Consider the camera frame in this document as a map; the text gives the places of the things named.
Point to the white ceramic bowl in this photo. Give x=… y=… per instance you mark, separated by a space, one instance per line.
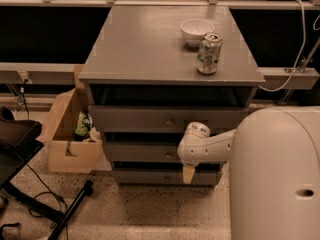
x=193 y=30

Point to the grey bottom drawer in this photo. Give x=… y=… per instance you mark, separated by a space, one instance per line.
x=165 y=177

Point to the brown cardboard box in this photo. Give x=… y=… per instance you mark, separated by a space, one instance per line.
x=66 y=153

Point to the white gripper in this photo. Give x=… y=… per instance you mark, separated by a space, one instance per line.
x=187 y=153

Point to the grey drawer cabinet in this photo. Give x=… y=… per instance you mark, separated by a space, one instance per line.
x=141 y=59

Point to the grey drawer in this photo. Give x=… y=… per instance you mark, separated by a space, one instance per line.
x=154 y=119
x=160 y=152
x=165 y=177

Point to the black chair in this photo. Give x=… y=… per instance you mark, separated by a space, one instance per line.
x=18 y=145

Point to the green white soda can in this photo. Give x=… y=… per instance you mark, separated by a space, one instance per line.
x=209 y=53

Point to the green snack bag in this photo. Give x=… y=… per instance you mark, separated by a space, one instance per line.
x=83 y=126

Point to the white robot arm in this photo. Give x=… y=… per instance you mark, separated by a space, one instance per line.
x=274 y=171

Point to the grey top drawer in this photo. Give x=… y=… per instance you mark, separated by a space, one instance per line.
x=154 y=119

